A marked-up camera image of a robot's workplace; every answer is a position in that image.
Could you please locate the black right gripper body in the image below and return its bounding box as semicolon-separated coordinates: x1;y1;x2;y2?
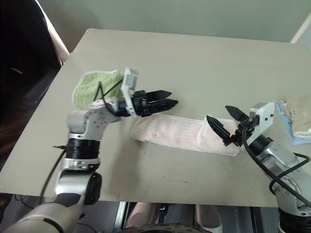
223;116;259;148

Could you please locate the pale pink towel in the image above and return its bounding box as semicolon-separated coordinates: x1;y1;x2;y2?
130;115;242;157

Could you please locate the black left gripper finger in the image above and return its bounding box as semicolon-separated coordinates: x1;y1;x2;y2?
148;99;179;114
145;90;173;100

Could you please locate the dark chair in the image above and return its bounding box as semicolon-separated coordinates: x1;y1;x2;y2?
0;0;70;107

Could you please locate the pink rounded shape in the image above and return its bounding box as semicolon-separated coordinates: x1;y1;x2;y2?
195;204;223;229
127;202;159;228

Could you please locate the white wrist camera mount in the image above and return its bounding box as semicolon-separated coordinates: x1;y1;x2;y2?
249;101;276;142
121;67;140;118

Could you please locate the folded green towel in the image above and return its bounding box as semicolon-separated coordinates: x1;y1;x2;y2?
72;69;123;110

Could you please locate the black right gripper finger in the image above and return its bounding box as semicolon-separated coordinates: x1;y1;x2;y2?
225;105;250;122
206;115;230;144

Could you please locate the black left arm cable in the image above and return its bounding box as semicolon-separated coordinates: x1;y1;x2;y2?
38;79;124;204

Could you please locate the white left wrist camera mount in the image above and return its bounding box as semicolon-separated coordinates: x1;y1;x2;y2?
121;67;140;118

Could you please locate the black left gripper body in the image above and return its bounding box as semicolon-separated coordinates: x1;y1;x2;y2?
132;90;153;117

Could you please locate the light blue cloth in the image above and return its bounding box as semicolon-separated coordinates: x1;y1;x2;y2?
275;100;311;146

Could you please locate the dark dotted round shape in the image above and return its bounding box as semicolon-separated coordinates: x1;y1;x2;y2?
123;224;203;233

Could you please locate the aluminium frame profile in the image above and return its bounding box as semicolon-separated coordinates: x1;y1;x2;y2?
116;201;130;229

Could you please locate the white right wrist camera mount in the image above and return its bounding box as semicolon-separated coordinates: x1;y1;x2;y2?
249;101;276;142

